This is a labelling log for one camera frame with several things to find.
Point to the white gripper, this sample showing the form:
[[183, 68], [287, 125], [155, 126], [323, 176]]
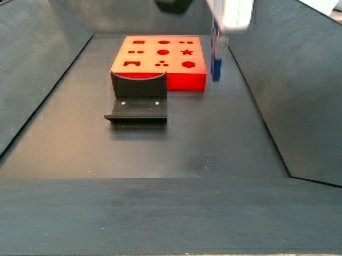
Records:
[[233, 16]]

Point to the blue two-pronged peg object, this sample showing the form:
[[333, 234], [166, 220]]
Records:
[[215, 59]]

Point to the red shape-sorter board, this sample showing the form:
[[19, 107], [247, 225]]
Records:
[[147, 56]]

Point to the black curved holder stand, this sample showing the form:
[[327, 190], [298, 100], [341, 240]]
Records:
[[140, 99]]

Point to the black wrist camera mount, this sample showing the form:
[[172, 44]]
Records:
[[174, 6]]

